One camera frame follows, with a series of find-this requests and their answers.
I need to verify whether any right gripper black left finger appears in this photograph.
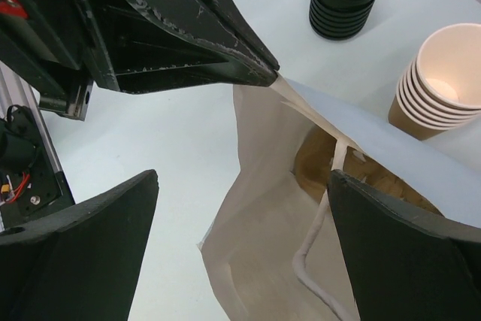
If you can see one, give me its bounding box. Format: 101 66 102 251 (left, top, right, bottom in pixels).
1 170 158 320

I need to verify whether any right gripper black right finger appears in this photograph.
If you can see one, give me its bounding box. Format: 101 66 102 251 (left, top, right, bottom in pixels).
328 170 480 320

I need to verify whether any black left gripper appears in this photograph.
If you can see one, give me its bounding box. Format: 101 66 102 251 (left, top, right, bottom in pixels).
1 0 93 120

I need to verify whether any stack of brown paper cups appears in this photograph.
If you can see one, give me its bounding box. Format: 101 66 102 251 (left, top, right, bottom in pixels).
388 23 480 141

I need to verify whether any brown pulp cup carrier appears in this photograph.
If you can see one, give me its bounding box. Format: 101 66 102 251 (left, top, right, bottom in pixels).
294 126 441 215

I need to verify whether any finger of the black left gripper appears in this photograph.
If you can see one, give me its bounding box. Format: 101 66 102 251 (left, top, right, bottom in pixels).
79 0 280 94

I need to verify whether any light blue paper bag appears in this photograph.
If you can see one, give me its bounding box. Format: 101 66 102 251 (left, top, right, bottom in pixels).
201 78 480 320

